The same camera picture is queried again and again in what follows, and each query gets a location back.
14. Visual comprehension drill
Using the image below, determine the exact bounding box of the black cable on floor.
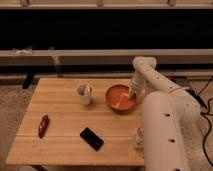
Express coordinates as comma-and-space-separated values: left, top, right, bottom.
186, 76, 213, 168

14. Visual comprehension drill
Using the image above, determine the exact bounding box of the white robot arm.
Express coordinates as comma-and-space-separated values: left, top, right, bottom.
130, 56, 201, 171

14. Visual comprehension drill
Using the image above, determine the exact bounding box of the grey horizontal rail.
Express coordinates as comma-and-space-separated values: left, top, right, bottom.
0, 49, 213, 66

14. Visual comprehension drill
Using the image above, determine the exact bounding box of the black smartphone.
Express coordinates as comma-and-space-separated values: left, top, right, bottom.
80, 127, 104, 151

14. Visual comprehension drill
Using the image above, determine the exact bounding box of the white paper cup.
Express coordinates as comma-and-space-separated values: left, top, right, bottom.
77, 84, 92, 106

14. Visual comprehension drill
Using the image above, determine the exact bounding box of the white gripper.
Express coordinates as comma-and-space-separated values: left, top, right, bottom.
128, 73, 146, 99

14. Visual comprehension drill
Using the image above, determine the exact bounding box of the orange ceramic bowl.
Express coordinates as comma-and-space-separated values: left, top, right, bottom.
105, 84, 136, 112

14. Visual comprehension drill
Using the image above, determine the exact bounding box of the clear glass at table edge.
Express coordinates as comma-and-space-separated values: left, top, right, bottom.
134, 128, 143, 149

